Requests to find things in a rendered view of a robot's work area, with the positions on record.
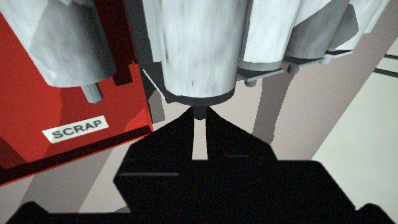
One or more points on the red scrap tray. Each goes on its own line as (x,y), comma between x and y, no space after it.
(44,127)

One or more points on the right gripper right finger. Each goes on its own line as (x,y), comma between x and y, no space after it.
(232,142)

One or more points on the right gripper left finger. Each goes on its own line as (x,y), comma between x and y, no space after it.
(167,141)

